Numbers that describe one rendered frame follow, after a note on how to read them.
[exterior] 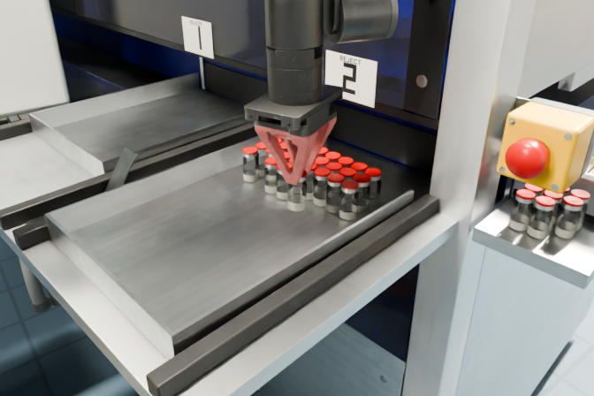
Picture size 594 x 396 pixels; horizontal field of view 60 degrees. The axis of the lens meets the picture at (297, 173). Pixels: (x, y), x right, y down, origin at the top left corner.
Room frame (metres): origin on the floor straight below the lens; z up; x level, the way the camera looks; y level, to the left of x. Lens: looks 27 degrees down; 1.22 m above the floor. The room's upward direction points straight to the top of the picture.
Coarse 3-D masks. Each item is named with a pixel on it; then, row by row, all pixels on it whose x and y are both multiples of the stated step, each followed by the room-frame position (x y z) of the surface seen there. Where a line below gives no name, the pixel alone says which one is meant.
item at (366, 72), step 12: (336, 60) 0.67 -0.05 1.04; (348, 60) 0.66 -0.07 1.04; (360, 60) 0.65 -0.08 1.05; (336, 72) 0.67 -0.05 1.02; (348, 72) 0.66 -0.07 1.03; (360, 72) 0.65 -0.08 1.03; (372, 72) 0.63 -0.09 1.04; (336, 84) 0.67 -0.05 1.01; (348, 84) 0.66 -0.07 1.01; (360, 84) 0.65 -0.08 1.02; (372, 84) 0.63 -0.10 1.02; (348, 96) 0.66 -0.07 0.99; (360, 96) 0.64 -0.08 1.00; (372, 96) 0.63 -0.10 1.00
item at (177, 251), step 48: (240, 144) 0.68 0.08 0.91; (144, 192) 0.57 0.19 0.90; (192, 192) 0.60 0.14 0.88; (240, 192) 0.60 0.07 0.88; (96, 240) 0.49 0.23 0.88; (144, 240) 0.49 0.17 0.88; (192, 240) 0.49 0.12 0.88; (240, 240) 0.49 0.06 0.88; (288, 240) 0.49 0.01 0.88; (336, 240) 0.45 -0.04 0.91; (144, 288) 0.40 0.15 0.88; (192, 288) 0.40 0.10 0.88; (240, 288) 0.40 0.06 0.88; (192, 336) 0.32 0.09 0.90
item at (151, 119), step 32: (96, 96) 0.89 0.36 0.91; (128, 96) 0.93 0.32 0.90; (160, 96) 0.98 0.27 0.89; (192, 96) 0.99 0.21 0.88; (32, 128) 0.80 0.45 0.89; (64, 128) 0.82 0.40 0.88; (96, 128) 0.82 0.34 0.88; (128, 128) 0.82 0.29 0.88; (160, 128) 0.82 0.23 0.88; (192, 128) 0.82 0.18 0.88; (224, 128) 0.77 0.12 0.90; (96, 160) 0.63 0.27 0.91
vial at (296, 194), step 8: (288, 184) 0.51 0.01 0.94; (304, 184) 0.51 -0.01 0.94; (288, 192) 0.51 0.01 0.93; (296, 192) 0.51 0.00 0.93; (304, 192) 0.51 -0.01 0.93; (288, 200) 0.51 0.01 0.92; (296, 200) 0.51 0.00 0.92; (304, 200) 0.51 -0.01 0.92; (288, 208) 0.51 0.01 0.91; (296, 208) 0.50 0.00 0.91; (304, 208) 0.51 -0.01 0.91
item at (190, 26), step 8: (184, 24) 0.92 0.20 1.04; (192, 24) 0.91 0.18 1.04; (200, 24) 0.89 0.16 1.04; (208, 24) 0.87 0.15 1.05; (184, 32) 0.92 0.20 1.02; (192, 32) 0.91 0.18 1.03; (208, 32) 0.87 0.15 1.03; (184, 40) 0.93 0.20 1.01; (192, 40) 0.91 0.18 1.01; (208, 40) 0.88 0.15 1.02; (192, 48) 0.91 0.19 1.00; (208, 48) 0.88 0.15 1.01; (208, 56) 0.88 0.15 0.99
